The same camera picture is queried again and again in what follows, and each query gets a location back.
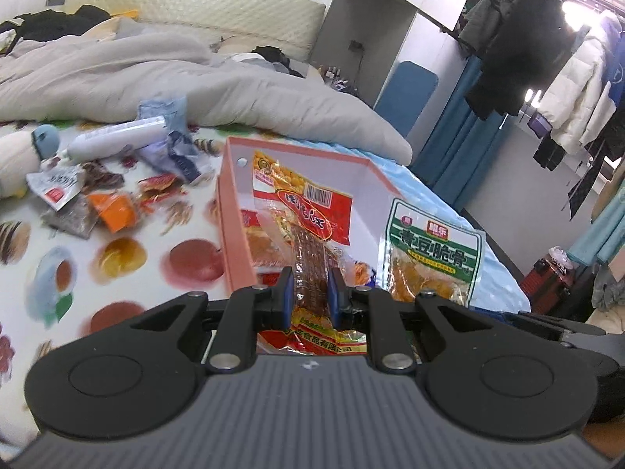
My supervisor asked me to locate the grey pillow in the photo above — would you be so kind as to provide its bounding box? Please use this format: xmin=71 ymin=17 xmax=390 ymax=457
xmin=114 ymin=17 xmax=150 ymax=41

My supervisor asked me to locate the teal hanging garment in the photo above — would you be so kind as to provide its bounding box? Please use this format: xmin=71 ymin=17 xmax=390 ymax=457
xmin=566 ymin=176 xmax=625 ymax=265

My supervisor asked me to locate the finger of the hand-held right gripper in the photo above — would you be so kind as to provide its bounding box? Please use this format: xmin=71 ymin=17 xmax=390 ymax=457
xmin=503 ymin=311 xmax=570 ymax=347

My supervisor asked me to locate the grey wall cabinet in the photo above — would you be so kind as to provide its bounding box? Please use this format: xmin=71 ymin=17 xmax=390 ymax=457
xmin=312 ymin=0 xmax=485 ymax=108

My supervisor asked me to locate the fruit print sheet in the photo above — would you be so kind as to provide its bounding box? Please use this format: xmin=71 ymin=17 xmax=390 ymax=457
xmin=0 ymin=121 xmax=232 ymax=450

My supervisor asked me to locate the purple bag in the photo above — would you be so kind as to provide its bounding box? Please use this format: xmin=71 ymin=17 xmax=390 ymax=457
xmin=529 ymin=110 xmax=556 ymax=138

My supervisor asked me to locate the cream quilted headboard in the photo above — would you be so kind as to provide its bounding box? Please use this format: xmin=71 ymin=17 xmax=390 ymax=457
xmin=65 ymin=0 xmax=327 ymax=65

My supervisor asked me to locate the white puffer jacket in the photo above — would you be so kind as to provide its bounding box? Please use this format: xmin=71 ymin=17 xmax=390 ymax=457
xmin=537 ymin=10 xmax=623 ymax=156

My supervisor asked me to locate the green white snack packet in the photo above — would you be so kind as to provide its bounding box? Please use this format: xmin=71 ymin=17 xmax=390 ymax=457
xmin=378 ymin=198 xmax=485 ymax=308

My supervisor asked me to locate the group of small bottles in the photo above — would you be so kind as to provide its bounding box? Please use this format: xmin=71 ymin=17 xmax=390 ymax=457
xmin=316 ymin=61 xmax=361 ymax=95

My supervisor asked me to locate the black hanging coat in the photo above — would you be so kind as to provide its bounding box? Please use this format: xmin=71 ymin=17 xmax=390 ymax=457
xmin=464 ymin=0 xmax=575 ymax=121

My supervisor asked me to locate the white plush toy blue cap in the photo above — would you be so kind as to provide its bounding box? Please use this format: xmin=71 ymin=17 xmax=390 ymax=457
xmin=0 ymin=124 xmax=62 ymax=199

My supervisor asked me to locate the red suitcase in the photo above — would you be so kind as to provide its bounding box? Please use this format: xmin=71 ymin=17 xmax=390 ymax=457
xmin=519 ymin=255 xmax=578 ymax=314

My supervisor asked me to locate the pink cardboard box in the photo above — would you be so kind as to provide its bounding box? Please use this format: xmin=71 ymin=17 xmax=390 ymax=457
xmin=215 ymin=136 xmax=421 ymax=299

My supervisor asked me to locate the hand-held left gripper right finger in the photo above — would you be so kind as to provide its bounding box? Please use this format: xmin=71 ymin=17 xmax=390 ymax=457
xmin=328 ymin=268 xmax=489 ymax=373

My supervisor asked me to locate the pile of snack packets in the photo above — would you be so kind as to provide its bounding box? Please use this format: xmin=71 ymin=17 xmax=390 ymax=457
xmin=27 ymin=159 xmax=193 ymax=241

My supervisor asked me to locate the white plastic bottle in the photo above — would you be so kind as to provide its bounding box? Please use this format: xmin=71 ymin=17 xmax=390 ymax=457
xmin=66 ymin=116 xmax=168 ymax=165

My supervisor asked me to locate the black hanging garment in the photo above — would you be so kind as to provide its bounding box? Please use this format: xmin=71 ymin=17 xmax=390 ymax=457
xmin=532 ymin=129 xmax=570 ymax=173

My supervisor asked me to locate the crumpled blue plastic bag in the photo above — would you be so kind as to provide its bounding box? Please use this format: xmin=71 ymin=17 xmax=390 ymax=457
xmin=136 ymin=97 xmax=216 ymax=187

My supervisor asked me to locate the blue curtain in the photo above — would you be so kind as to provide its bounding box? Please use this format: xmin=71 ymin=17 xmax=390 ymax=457
xmin=419 ymin=54 xmax=514 ymax=212

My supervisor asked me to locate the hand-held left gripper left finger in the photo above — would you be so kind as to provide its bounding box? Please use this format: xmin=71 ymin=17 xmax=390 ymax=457
xmin=129 ymin=267 xmax=295 ymax=373

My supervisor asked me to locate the grey hanging jacket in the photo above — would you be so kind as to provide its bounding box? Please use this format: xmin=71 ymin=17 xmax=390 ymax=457
xmin=458 ymin=0 xmax=521 ymax=60

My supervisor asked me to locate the black clothes pile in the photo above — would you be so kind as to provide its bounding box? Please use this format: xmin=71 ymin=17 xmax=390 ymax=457
xmin=250 ymin=45 xmax=307 ymax=80
xmin=0 ymin=5 xmax=114 ymax=58

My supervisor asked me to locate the grey duvet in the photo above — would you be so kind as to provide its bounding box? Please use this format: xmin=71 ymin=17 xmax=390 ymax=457
xmin=0 ymin=18 xmax=414 ymax=167

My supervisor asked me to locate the blue white jacket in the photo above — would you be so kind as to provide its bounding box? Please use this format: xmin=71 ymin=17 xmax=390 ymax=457
xmin=598 ymin=10 xmax=625 ymax=125

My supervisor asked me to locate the yellow red snack packet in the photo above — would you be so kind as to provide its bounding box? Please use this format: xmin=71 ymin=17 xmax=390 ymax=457
xmin=251 ymin=149 xmax=378 ymax=358

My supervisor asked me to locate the brown dried tofu snack packet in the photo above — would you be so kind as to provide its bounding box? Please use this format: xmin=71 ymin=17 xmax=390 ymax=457
xmin=241 ymin=208 xmax=295 ymax=275

